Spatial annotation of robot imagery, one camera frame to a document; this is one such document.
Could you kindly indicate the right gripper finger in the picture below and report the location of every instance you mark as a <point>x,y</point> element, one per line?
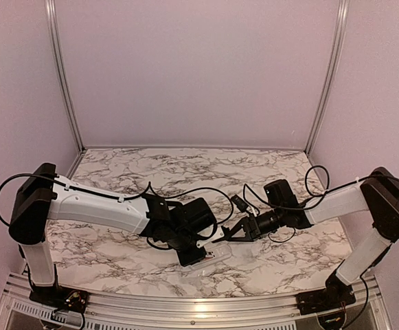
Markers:
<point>243,239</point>
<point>239,228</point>

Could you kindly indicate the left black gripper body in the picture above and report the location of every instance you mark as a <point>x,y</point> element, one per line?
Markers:
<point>187,258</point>

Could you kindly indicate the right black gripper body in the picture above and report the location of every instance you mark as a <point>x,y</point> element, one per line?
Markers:
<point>255,229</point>

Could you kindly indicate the white remote control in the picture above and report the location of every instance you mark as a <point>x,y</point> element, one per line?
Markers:
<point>221,253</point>

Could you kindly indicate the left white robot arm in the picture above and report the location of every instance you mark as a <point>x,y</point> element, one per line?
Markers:
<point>45,196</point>

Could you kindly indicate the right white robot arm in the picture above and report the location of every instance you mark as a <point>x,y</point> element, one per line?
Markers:
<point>377,193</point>

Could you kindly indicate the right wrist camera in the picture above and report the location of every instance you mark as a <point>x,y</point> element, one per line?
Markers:
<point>239,203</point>

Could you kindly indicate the front aluminium rail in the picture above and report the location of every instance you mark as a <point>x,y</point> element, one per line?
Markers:
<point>121,311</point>

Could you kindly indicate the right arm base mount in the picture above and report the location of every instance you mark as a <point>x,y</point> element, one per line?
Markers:
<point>326,297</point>

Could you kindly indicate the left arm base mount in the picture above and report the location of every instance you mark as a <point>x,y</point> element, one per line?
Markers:
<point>58,296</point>

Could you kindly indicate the right aluminium corner post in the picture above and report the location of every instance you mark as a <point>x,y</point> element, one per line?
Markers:
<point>333,64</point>

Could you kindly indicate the aluminium corner post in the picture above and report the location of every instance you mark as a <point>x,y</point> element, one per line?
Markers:
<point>333,64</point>
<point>52,20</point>

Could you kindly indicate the left aluminium corner post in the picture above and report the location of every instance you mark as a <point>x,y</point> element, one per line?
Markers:
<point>52,20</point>

